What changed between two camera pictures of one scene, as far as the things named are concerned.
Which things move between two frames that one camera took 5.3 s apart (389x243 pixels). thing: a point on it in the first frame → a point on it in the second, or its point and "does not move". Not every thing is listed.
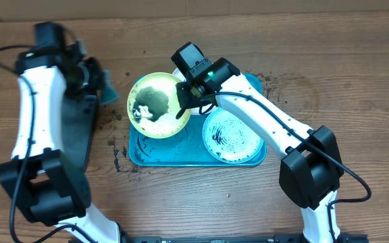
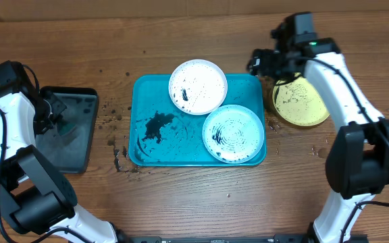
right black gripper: x=184 y=90 → x=259 y=65
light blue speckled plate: x=229 y=140 does not move
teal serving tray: x=186 y=148 does not move
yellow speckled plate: x=152 y=104 → x=294 y=100
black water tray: x=78 y=122 does not move
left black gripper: x=94 y=65 → x=59 y=106
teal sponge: x=109 y=93 → x=67 y=128
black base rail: x=288 y=238 does not move
